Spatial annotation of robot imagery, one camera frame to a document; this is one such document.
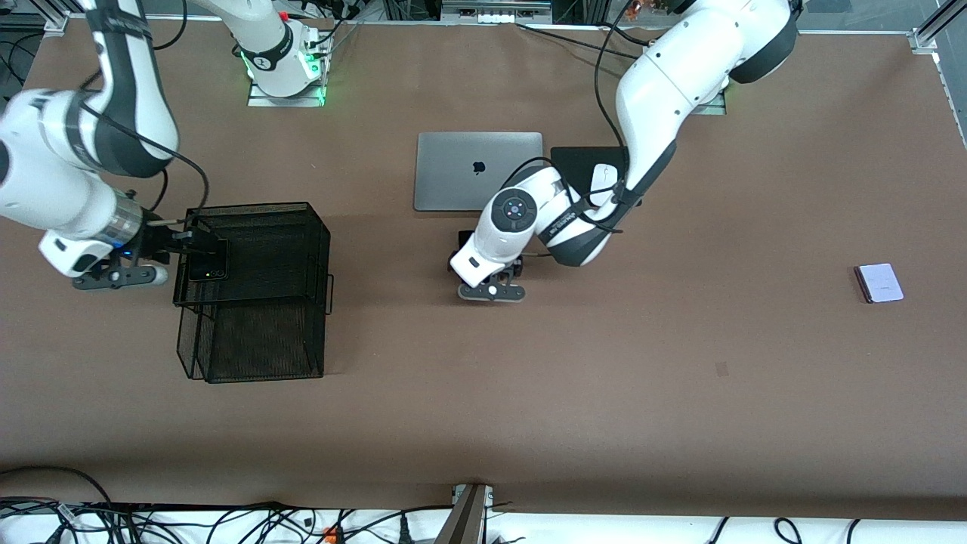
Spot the small black flip phone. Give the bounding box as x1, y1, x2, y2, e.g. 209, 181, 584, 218
188, 240, 230, 283

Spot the lavender flip phone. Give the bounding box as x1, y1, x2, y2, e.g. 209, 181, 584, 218
854, 263, 905, 304

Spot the silver closed laptop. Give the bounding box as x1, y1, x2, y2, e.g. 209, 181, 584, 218
413, 132, 545, 212

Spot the black mesh two-tier organizer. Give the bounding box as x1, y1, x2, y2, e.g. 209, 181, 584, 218
174, 202, 337, 382

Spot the black mouse pad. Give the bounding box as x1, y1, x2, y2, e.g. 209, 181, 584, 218
550, 146, 629, 199

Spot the white computer mouse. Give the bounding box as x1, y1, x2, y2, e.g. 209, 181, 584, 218
589, 163, 620, 199

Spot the white socket power strip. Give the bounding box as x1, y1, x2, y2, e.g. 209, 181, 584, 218
440, 0, 554, 25

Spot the long black power strip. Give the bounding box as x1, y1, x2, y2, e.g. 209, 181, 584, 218
91, 500, 280, 515

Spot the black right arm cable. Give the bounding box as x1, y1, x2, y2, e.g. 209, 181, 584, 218
79, 102, 211, 227

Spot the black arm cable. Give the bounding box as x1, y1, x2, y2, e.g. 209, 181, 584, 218
79, 102, 211, 227
499, 0, 643, 235

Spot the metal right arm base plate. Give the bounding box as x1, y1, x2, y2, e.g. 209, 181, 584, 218
248, 34, 328, 108

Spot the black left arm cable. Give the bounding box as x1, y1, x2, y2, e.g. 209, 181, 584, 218
499, 0, 643, 235

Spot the black cable across table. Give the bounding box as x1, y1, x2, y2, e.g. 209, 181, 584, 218
516, 23, 643, 60

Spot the looped dark floor cable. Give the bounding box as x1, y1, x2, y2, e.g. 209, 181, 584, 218
0, 465, 114, 508

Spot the grey metal table bracket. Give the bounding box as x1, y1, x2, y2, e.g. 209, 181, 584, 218
434, 484, 496, 544

